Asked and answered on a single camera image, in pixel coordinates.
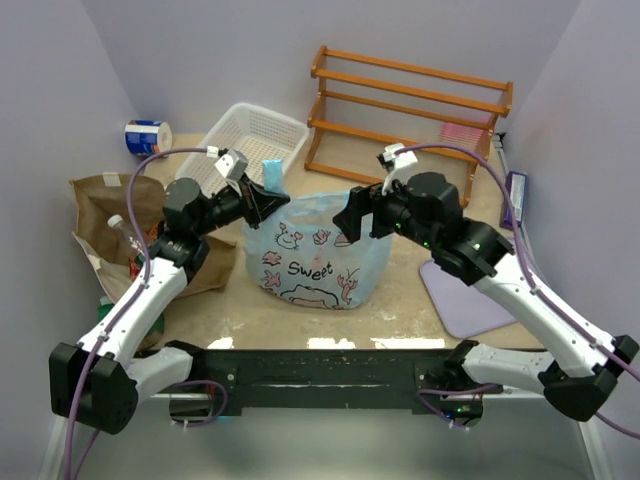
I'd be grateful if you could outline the light blue plastic bag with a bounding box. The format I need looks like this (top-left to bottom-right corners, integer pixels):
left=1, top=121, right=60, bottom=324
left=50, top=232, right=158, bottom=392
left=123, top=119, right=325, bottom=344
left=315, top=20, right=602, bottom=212
left=243, top=191, right=392, bottom=310

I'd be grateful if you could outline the clear water bottle green label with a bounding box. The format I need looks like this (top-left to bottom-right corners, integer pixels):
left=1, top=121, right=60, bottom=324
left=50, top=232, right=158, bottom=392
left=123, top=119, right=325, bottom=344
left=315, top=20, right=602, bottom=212
left=107, top=214, right=146, bottom=260

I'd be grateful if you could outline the brown paper grocery bag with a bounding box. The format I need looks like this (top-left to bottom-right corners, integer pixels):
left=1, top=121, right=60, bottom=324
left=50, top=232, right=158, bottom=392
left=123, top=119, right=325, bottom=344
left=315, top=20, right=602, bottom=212
left=70, top=172, right=236, bottom=302

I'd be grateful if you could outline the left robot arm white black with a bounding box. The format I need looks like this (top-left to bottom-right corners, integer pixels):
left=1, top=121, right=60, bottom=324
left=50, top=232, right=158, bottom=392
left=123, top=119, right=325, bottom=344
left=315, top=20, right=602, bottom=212
left=49, top=176, right=290, bottom=434

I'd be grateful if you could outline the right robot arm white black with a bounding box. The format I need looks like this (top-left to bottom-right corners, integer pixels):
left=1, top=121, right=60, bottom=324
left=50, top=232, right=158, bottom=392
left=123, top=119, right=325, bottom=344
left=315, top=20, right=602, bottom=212
left=333, top=172, right=639, bottom=422

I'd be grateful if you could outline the white plastic basket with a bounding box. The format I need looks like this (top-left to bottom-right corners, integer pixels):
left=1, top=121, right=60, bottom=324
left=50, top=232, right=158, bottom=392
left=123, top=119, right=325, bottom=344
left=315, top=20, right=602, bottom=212
left=175, top=103, right=309, bottom=196

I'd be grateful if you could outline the wooden orange shelf rack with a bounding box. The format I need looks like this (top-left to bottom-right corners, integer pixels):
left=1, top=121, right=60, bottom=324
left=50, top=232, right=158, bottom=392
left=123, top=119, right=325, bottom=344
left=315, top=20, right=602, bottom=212
left=304, top=45, right=514, bottom=206

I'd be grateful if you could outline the blue white paper roll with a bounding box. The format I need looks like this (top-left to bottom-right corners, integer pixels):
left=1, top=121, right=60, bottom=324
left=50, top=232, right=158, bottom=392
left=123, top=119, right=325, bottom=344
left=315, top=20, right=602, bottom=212
left=124, top=120, right=173, bottom=157

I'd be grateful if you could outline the lavender plastic tray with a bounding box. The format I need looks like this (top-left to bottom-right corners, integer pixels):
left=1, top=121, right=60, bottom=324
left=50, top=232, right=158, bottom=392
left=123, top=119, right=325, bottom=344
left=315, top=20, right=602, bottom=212
left=419, top=260, right=516, bottom=339

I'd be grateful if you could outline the purple box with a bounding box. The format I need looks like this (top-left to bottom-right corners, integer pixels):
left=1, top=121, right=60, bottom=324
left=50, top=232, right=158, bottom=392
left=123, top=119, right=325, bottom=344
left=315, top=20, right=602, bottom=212
left=499, top=171, right=528, bottom=230

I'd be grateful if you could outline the green plastic bag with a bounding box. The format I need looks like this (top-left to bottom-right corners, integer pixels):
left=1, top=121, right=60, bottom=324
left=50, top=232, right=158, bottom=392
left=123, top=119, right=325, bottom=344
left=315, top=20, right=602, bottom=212
left=97, top=296, right=165, bottom=353

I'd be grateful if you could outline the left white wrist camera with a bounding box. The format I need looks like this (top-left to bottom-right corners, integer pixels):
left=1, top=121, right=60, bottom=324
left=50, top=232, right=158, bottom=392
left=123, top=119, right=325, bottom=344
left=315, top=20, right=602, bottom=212
left=206, top=146, right=248, bottom=189

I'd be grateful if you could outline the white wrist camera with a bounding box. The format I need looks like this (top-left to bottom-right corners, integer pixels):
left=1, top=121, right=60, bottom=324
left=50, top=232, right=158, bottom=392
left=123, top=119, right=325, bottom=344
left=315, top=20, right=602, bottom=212
left=377, top=143, right=418, bottom=195
left=206, top=146, right=248, bottom=189

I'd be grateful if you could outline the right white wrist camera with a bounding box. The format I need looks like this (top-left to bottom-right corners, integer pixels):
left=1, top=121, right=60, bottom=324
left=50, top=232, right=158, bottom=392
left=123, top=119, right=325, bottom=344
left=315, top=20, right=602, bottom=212
left=377, top=143, right=418, bottom=195

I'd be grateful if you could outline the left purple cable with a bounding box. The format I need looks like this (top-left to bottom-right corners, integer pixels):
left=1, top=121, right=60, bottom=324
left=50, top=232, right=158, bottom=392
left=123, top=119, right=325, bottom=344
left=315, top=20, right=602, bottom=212
left=62, top=147, right=221, bottom=480

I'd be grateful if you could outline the purple cable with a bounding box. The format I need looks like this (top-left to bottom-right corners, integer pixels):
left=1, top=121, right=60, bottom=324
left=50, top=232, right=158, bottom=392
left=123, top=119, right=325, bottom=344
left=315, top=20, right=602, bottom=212
left=404, top=143, right=640, bottom=435
left=62, top=147, right=221, bottom=480

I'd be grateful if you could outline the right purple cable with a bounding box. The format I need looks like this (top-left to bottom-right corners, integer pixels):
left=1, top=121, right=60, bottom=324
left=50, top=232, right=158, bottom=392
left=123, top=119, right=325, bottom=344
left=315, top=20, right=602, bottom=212
left=404, top=143, right=640, bottom=435

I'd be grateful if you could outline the black base frame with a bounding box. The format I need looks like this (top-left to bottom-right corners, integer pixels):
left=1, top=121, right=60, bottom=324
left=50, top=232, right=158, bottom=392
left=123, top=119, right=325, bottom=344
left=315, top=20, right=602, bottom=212
left=186, top=346, right=486, bottom=427

